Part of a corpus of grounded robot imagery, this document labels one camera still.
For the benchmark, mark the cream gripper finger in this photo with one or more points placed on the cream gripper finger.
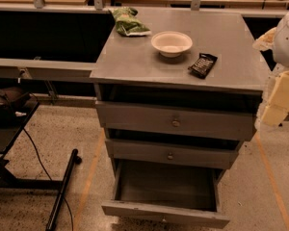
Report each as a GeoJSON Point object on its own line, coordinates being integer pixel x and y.
{"type": "Point", "coordinates": [277, 107]}
{"type": "Point", "coordinates": [265, 42]}

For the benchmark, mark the black rxbar chocolate bar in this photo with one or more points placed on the black rxbar chocolate bar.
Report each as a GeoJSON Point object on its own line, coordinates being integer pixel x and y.
{"type": "Point", "coordinates": [203, 65]}

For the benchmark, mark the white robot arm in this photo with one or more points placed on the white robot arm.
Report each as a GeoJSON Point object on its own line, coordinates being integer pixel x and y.
{"type": "Point", "coordinates": [280, 51]}

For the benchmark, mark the grey top drawer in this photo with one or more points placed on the grey top drawer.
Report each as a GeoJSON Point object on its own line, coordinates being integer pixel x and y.
{"type": "Point", "coordinates": [176, 120]}

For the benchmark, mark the grey drawer cabinet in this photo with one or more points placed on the grey drawer cabinet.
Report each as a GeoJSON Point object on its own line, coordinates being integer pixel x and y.
{"type": "Point", "coordinates": [131, 70]}

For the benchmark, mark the grey open bottom drawer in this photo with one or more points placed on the grey open bottom drawer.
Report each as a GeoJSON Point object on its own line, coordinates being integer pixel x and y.
{"type": "Point", "coordinates": [166, 193]}

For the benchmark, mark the grey middle drawer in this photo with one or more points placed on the grey middle drawer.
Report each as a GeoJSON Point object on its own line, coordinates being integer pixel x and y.
{"type": "Point", "coordinates": [163, 153]}

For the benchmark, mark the white paper bowl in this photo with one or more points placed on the white paper bowl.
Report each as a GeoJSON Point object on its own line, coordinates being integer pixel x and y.
{"type": "Point", "coordinates": [171, 44]}

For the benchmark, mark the green chip bag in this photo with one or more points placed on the green chip bag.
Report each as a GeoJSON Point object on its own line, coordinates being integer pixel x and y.
{"type": "Point", "coordinates": [127, 24]}

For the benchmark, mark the dark bag on cart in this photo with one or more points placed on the dark bag on cart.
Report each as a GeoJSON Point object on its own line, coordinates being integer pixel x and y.
{"type": "Point", "coordinates": [13, 98]}

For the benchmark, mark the black rolling cart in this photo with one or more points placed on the black rolling cart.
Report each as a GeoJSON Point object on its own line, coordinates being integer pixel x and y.
{"type": "Point", "coordinates": [11, 125]}

